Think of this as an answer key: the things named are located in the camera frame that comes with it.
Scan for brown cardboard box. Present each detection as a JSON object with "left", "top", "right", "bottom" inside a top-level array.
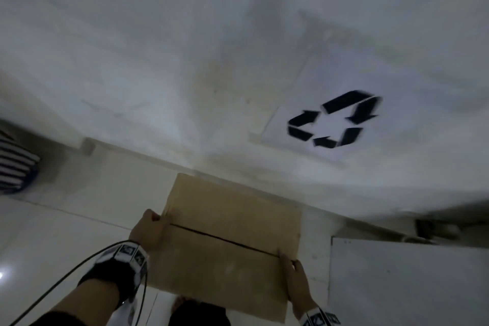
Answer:
[{"left": 147, "top": 173, "right": 303, "bottom": 324}]

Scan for person's right hand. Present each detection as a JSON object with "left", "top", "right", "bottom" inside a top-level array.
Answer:
[{"left": 279, "top": 251, "right": 318, "bottom": 317}]

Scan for person's left hand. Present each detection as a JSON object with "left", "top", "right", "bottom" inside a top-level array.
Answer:
[{"left": 129, "top": 209, "right": 173, "bottom": 252}]

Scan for striped cloth bag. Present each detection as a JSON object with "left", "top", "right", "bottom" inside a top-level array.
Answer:
[{"left": 0, "top": 129, "right": 41, "bottom": 193}]

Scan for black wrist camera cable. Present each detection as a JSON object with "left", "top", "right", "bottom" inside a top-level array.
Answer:
[{"left": 7, "top": 239, "right": 148, "bottom": 326}]

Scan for white table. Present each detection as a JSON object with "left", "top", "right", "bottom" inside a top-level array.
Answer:
[{"left": 328, "top": 237, "right": 489, "bottom": 326}]

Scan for person's left forearm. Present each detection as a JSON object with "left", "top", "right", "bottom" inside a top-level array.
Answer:
[{"left": 34, "top": 280, "right": 119, "bottom": 326}]

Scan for person's black trouser legs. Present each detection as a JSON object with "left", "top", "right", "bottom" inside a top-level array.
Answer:
[{"left": 168, "top": 297, "right": 232, "bottom": 326}]

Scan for blue round object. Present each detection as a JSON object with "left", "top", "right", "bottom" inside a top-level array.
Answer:
[{"left": 0, "top": 169, "right": 40, "bottom": 196}]

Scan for white recycling symbol sign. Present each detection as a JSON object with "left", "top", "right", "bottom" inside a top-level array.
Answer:
[{"left": 250, "top": 12, "right": 421, "bottom": 166}]

